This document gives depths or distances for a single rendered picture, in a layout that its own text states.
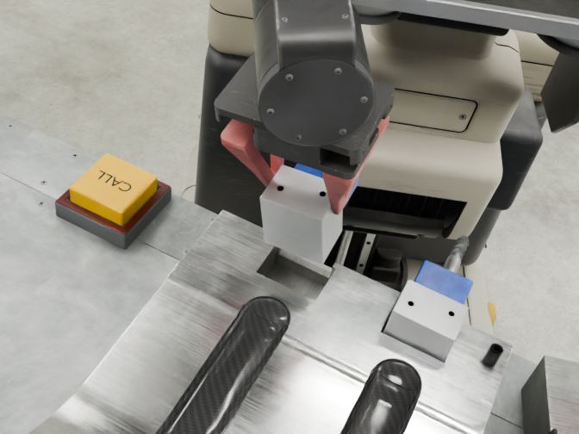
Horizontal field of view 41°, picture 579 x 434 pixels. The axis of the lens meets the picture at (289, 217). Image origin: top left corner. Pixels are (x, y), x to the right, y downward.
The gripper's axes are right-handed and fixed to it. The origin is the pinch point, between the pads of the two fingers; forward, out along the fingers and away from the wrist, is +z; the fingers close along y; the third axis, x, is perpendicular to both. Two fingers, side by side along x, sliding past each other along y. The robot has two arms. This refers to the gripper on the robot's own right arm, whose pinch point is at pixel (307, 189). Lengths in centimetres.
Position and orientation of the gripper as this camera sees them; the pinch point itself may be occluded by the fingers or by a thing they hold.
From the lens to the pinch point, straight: 56.9
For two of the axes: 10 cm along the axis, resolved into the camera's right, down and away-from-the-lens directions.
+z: 0.4, 6.3, 7.7
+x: 4.4, -7.0, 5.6
